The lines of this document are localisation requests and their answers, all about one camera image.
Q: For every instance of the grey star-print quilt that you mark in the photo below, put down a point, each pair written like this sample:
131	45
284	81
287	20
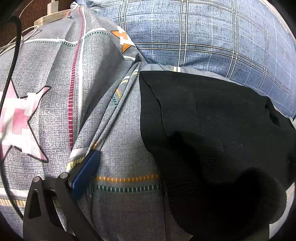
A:
50	69

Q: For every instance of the black pants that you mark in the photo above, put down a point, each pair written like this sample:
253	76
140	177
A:
208	139

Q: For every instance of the white power strip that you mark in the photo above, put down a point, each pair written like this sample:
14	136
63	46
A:
54	18

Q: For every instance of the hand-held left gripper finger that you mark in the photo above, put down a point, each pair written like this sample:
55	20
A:
85	172

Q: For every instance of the white charger plug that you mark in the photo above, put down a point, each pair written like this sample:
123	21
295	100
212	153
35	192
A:
53	6

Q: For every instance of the blue plaid pillow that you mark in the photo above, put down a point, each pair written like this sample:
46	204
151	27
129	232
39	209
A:
196	34

